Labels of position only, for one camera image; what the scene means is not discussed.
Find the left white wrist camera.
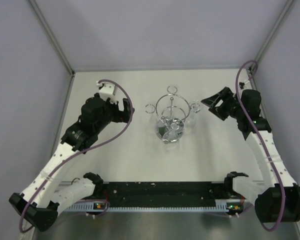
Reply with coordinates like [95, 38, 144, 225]
[96, 81, 118, 104]

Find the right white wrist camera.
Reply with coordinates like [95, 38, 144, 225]
[238, 79, 250, 90]

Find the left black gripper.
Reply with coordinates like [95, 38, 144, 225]
[94, 96, 134, 133]

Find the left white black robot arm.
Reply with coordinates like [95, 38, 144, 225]
[8, 93, 135, 234]

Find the slotted cable duct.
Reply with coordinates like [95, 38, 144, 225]
[64, 201, 244, 214]

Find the chrome wine glass rack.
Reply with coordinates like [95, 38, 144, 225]
[144, 85, 202, 145]

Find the aluminium frame rail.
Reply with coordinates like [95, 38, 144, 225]
[27, 0, 75, 77]

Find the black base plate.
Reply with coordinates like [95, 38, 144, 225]
[93, 180, 253, 208]

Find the clear wine glass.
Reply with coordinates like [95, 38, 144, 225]
[185, 100, 201, 128]
[155, 117, 185, 144]

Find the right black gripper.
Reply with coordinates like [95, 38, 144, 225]
[201, 87, 245, 121]

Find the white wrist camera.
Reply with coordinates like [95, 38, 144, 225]
[96, 81, 118, 104]
[238, 79, 250, 90]

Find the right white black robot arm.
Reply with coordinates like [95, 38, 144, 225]
[201, 87, 300, 223]

